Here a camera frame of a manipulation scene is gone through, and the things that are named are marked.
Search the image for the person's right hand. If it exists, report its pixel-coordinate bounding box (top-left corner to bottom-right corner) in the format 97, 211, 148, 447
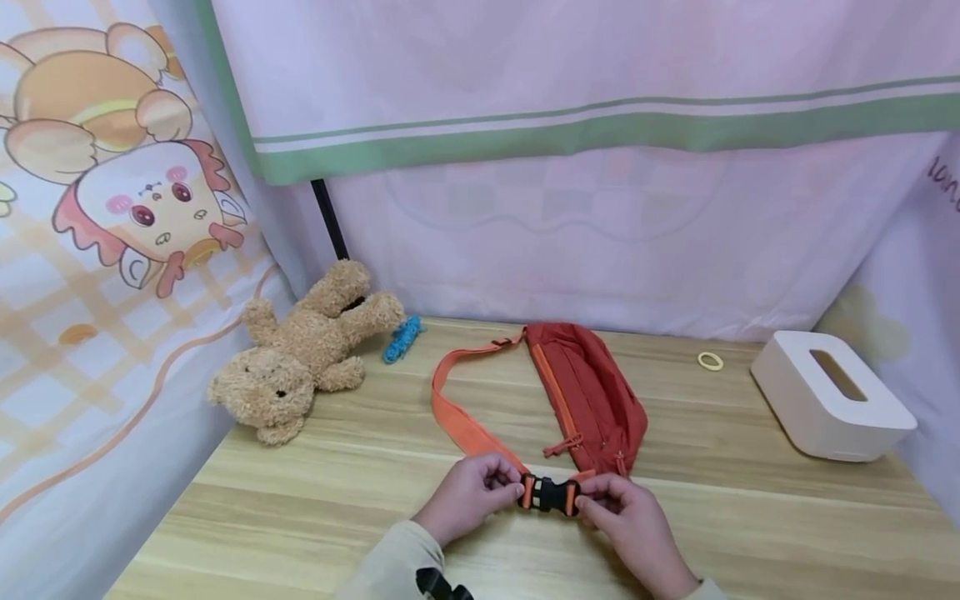
573, 472, 700, 599

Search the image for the person's left hand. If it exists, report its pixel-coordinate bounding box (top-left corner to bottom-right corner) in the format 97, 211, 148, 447
412, 452, 527, 548

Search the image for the red waist bag orange strap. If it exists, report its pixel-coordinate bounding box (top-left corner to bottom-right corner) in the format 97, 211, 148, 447
430, 322, 650, 518

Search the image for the person's left forearm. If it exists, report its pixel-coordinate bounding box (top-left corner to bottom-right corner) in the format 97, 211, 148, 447
335, 520, 449, 600

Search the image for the person's right forearm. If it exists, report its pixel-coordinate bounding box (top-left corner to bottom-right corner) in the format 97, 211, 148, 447
658, 577, 730, 600

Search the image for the black wrist band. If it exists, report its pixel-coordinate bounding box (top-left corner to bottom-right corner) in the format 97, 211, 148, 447
415, 567, 475, 600

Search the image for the tan teddy bear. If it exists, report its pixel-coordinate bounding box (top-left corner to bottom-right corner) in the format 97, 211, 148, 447
207, 259, 407, 448

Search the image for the white tissue box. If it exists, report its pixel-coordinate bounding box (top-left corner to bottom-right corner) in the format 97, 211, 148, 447
750, 330, 918, 463

